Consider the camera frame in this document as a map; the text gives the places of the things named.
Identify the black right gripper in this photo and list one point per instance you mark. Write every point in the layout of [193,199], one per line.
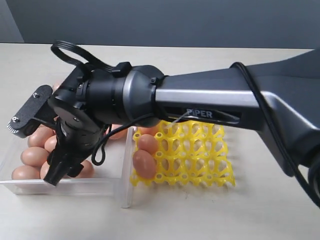
[74,145]

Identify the brown egg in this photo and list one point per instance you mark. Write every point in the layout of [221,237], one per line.
[147,143]
[88,170]
[50,143]
[39,137]
[119,134]
[56,86]
[144,164]
[44,170]
[34,156]
[25,172]
[148,130]

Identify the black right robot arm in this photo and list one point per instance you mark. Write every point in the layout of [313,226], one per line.
[279,100]

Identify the clear plastic bin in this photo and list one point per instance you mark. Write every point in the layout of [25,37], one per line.
[112,178]

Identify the yellow plastic egg tray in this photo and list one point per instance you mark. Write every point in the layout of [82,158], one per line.
[190,152]

